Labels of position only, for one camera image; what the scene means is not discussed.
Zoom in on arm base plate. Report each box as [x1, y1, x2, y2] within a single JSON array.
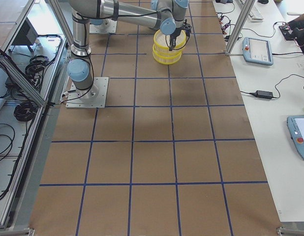
[[90, 19, 117, 34], [65, 77, 109, 109]]

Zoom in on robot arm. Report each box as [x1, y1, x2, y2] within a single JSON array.
[[67, 0, 190, 103]]

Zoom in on yellow rimmed steamer basket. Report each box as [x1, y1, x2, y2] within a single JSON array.
[[153, 30, 186, 55], [152, 48, 182, 65]]

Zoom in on black power adapter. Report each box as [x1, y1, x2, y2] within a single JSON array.
[[254, 90, 274, 99]]

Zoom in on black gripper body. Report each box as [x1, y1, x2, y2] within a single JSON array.
[[170, 27, 183, 43]]

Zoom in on teach pendant tablet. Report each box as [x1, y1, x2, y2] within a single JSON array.
[[243, 37, 274, 66]]

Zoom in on aluminium frame post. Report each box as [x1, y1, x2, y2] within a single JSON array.
[[225, 0, 255, 56]]

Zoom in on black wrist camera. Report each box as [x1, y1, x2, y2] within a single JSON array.
[[182, 19, 192, 37]]

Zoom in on white keyboard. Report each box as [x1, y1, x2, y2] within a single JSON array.
[[248, 6, 264, 22]]

